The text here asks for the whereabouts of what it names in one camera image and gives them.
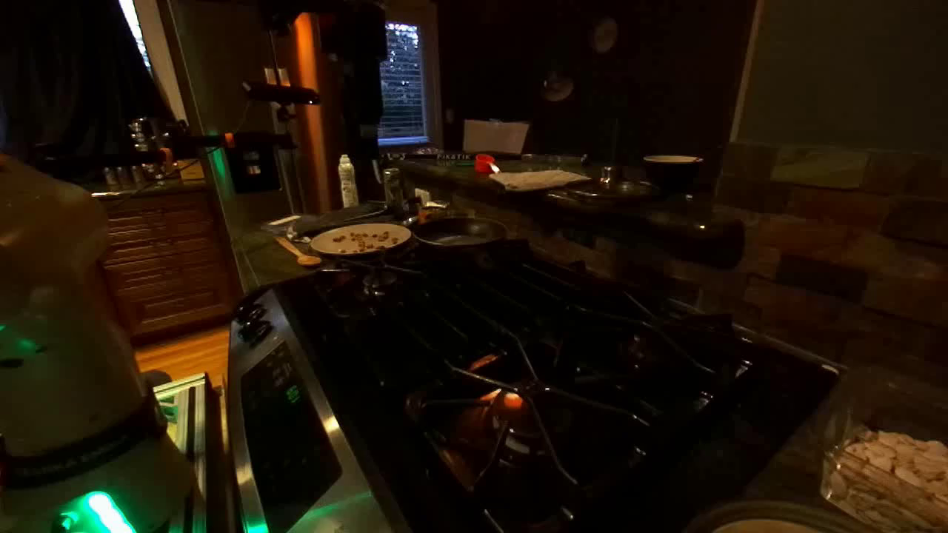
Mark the white paper sign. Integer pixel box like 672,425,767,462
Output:
461,120,531,154

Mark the dark bowl white rim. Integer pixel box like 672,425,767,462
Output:
644,154,701,192

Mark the black gas stove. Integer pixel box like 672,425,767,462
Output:
227,246,838,533

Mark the white plastic bottle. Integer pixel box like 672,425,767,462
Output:
337,154,359,207

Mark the wooden spatula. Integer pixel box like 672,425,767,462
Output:
275,237,324,268

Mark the white plate with nuts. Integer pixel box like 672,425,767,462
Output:
309,223,413,259

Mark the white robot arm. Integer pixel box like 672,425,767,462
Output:
0,154,193,533

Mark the clear container with white pieces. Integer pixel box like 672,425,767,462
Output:
818,369,948,533

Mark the red measuring cup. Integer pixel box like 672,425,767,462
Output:
475,154,497,178

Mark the window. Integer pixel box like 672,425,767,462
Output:
378,21,429,145

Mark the black frying pan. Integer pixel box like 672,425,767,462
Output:
413,220,504,249

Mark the wooden drawer cabinet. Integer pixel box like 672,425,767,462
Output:
99,186,236,340

